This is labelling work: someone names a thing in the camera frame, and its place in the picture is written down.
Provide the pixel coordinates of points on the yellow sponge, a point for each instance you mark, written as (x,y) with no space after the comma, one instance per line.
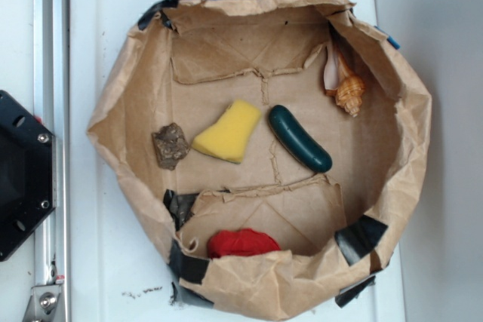
(227,139)

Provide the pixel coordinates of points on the brown paper bag bin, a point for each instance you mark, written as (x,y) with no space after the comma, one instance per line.
(186,65)

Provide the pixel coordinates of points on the brown rock chunk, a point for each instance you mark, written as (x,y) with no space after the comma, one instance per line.
(170,146)

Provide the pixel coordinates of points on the red crumpled cloth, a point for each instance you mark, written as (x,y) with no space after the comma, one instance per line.
(244,242)

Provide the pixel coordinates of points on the orange conch seashell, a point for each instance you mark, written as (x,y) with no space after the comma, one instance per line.
(341,82)

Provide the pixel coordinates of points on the aluminium extrusion rail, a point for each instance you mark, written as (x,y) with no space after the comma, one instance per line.
(51,104)

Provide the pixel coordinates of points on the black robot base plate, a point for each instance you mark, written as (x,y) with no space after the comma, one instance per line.
(26,174)

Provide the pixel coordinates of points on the metal corner bracket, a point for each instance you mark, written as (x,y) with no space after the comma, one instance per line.
(46,304)

